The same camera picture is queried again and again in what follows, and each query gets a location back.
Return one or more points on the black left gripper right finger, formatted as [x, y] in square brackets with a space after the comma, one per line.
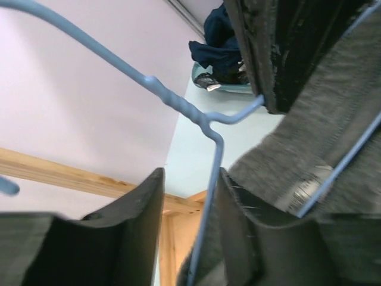
[263, 245]

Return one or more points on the wooden clothes rack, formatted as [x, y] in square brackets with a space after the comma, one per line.
[181, 216]

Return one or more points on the colourful cartoon print garment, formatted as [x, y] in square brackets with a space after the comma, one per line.
[208, 81]

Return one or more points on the light blue wire hanger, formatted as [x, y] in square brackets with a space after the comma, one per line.
[233, 135]

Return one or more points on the grey drawstring shorts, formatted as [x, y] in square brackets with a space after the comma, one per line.
[318, 64]

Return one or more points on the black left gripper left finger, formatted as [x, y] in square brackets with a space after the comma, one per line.
[114, 245]

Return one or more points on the teal plastic laundry basket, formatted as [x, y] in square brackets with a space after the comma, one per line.
[239, 89]

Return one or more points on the navy blue garment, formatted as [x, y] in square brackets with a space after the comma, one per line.
[220, 49]

